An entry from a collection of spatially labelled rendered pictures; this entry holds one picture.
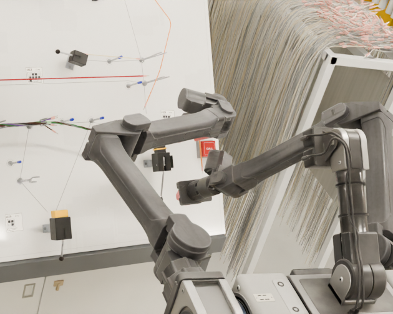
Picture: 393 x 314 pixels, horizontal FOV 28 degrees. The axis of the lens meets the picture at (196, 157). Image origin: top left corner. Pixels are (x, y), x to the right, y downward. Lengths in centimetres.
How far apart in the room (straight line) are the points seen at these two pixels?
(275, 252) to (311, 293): 276
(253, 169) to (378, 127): 37
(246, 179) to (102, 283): 69
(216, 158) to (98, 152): 57
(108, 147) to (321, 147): 47
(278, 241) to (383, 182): 248
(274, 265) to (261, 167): 205
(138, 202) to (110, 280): 100
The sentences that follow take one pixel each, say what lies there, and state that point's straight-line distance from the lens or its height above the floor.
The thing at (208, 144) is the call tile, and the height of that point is 112.
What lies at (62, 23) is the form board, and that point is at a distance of 236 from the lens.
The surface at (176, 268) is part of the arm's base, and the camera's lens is 137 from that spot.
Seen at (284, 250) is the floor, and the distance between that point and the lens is 415.
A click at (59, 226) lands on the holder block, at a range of 219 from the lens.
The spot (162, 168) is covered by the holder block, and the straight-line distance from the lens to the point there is 234.
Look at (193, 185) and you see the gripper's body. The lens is 216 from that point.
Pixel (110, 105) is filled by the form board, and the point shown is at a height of 121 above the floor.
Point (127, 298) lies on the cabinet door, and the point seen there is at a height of 61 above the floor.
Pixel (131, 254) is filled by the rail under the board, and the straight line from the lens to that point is 240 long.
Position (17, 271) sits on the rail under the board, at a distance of 227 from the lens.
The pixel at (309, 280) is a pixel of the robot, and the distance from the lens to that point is 138.
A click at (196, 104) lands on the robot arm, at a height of 143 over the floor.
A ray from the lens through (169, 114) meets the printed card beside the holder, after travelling 247.
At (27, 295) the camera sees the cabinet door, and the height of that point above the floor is 69.
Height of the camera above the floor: 232
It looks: 30 degrees down
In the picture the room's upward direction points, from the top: 18 degrees clockwise
